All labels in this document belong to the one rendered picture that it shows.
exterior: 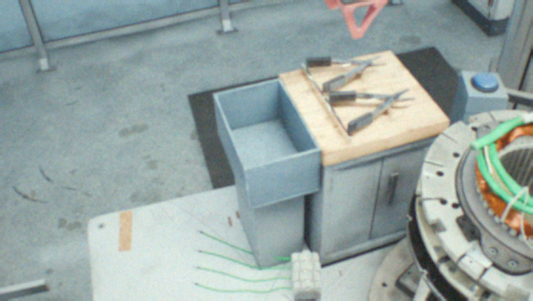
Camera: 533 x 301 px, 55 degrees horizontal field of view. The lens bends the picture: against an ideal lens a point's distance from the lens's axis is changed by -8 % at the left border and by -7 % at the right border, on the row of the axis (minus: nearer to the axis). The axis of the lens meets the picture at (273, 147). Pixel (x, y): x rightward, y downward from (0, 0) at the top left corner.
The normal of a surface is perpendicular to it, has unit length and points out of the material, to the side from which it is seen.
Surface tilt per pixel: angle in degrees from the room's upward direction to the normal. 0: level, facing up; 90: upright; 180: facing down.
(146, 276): 0
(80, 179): 0
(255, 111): 90
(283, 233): 90
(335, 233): 90
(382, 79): 0
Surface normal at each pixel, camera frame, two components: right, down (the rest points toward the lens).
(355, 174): 0.32, 0.65
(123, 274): -0.03, -0.71
